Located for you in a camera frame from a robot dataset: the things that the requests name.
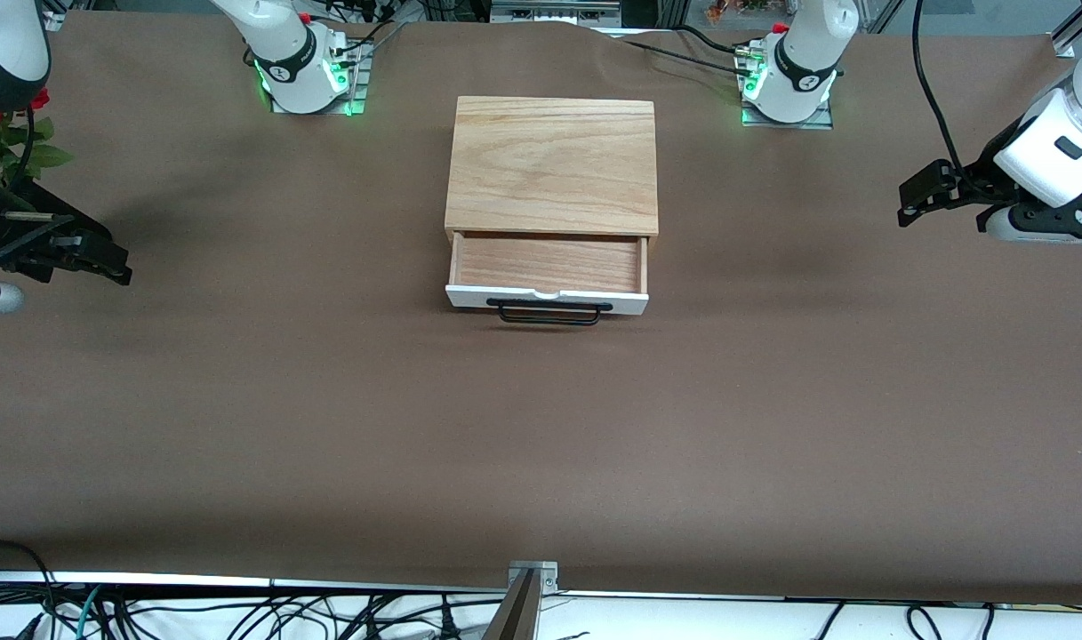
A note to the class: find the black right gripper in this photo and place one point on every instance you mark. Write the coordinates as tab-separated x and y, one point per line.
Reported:
27	233

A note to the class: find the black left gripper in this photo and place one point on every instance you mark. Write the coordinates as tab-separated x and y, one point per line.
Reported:
982	175

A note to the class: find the wooden drawer with white front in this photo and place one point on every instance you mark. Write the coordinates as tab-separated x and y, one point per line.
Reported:
549	263

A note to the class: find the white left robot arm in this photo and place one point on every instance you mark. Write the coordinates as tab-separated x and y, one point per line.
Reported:
807	62

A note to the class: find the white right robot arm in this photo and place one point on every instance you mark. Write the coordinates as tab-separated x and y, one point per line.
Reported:
283	53

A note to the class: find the wooden drawer cabinet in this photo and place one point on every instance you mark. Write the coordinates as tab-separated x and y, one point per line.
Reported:
549	160

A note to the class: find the red roses with green leaves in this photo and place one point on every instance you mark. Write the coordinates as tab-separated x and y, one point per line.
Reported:
25	156

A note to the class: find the orange background object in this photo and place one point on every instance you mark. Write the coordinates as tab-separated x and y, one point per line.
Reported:
727	11

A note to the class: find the grey background device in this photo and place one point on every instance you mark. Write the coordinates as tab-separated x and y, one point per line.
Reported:
549	13

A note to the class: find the brown table cover mat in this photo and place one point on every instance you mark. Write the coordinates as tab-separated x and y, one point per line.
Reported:
540	444

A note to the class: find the aluminium profile bar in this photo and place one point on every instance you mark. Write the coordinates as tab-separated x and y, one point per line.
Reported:
516	618

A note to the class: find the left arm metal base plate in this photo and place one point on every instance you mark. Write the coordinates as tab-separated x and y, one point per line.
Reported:
816	124

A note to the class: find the aluminium frame profile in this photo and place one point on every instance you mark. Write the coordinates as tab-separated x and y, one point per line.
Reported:
56	18
1067	40

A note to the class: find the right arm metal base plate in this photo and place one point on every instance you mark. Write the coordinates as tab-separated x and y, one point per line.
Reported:
360	84

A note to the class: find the aluminium table edge rail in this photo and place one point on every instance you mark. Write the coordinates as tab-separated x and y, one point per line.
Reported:
238	582

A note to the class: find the small metal corner bracket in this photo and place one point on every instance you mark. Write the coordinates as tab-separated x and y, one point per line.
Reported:
545	578

